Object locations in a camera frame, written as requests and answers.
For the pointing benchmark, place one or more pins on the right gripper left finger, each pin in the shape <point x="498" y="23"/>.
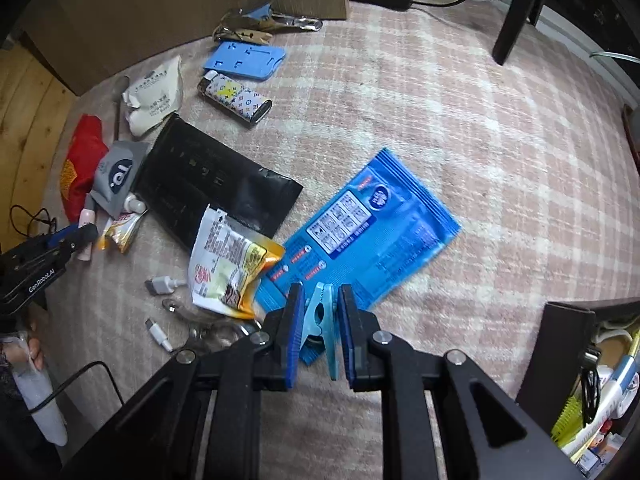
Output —
<point x="282" y="357"/>

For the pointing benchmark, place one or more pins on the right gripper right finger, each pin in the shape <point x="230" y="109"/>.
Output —
<point x="363" y="370"/>

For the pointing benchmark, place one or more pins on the light blue plastic clothespin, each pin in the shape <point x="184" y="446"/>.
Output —
<point x="319" y="328"/>

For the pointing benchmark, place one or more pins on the red drawstring cloth bag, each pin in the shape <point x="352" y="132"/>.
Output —
<point x="82" y="158"/>

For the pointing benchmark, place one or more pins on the blue plastic phone stand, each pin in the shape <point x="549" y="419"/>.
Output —
<point x="247" y="61"/>

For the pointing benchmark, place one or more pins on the large metal spring clamp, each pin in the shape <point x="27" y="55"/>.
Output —
<point x="265" y="19"/>

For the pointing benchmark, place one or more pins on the person's hand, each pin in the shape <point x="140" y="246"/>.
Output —
<point x="19" y="357"/>

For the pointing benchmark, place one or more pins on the pink lip balm tube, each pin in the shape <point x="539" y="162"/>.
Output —
<point x="86" y="234"/>

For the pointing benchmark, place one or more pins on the yellow white snack wrapper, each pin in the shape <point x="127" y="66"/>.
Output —
<point x="226" y="263"/>

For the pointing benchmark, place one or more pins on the small yellow candy wrapper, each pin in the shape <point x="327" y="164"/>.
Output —
<point x="120" y="232"/>

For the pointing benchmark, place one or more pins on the blue wet wipes packet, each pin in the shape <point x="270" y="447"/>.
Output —
<point x="383" y="226"/>

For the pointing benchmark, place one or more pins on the white usb adapter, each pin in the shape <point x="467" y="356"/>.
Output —
<point x="163" y="285"/>

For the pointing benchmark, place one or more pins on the grey sachet with logo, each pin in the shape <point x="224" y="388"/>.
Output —
<point x="116" y="173"/>

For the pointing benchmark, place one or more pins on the wooden furniture panel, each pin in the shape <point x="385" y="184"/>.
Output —
<point x="34" y="108"/>

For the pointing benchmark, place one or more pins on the black foil pouch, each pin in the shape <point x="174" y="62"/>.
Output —
<point x="187" y="171"/>

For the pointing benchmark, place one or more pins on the white crumpled paper packet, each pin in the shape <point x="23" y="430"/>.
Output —
<point x="150" y="99"/>

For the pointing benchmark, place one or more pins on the patterned cigarette lighter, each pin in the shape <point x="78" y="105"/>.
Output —
<point x="237" y="98"/>

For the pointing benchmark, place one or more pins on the dark storage box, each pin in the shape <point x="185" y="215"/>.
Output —
<point x="561" y="390"/>

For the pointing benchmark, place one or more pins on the brown cardboard box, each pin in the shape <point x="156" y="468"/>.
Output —
<point x="86" y="41"/>

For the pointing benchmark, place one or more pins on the black table leg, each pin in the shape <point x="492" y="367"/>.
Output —
<point x="520" y="12"/>

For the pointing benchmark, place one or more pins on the white usb cable plug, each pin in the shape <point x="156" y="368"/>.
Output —
<point x="158" y="335"/>

